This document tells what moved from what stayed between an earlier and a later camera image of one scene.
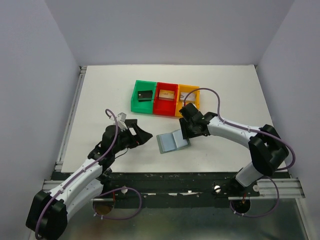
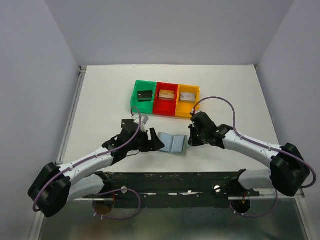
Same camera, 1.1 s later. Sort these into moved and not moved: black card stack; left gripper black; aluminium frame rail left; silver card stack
Moved: left gripper black
Not moved: silver card stack; black card stack; aluminium frame rail left
